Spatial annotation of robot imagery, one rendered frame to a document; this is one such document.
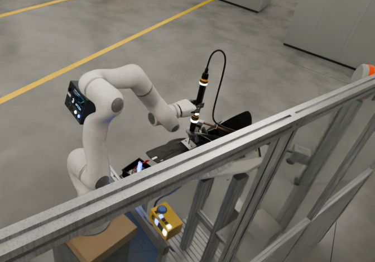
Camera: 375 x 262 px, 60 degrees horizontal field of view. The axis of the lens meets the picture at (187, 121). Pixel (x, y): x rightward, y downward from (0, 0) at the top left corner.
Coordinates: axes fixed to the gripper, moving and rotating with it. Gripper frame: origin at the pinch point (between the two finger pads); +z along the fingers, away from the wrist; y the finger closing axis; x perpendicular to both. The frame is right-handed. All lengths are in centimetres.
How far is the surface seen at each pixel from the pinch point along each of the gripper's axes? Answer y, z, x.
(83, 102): -60, -40, -26
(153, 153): -6.3, -21.8, -34.0
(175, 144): -3.8, -7.6, -30.8
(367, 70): 59, 38, 46
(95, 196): 71, -97, 57
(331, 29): -177, 520, -91
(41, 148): -159, -43, -149
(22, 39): -410, 17, -149
